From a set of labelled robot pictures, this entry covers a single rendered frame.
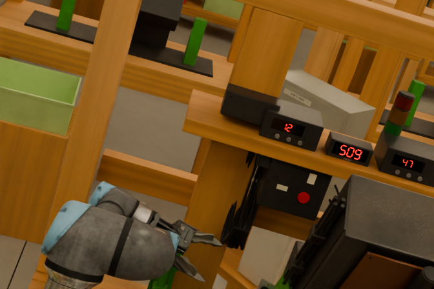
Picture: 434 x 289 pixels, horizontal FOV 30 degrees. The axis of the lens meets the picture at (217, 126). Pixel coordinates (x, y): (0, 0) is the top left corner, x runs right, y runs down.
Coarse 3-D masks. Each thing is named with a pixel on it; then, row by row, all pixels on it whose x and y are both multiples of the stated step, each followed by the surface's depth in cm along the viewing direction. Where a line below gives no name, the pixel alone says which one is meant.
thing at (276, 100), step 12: (228, 84) 220; (228, 96) 215; (240, 96) 215; (252, 96) 216; (264, 96) 219; (228, 108) 216; (240, 108) 216; (252, 108) 216; (264, 108) 216; (276, 108) 216; (252, 120) 217
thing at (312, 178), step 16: (272, 160) 217; (272, 176) 219; (288, 176) 219; (304, 176) 218; (320, 176) 218; (272, 192) 221; (288, 192) 220; (304, 192) 220; (320, 192) 220; (288, 208) 222; (304, 208) 222
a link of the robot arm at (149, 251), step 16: (144, 224) 156; (128, 240) 151; (144, 240) 153; (160, 240) 156; (176, 240) 193; (128, 256) 151; (144, 256) 152; (160, 256) 155; (128, 272) 152; (144, 272) 153; (160, 272) 157
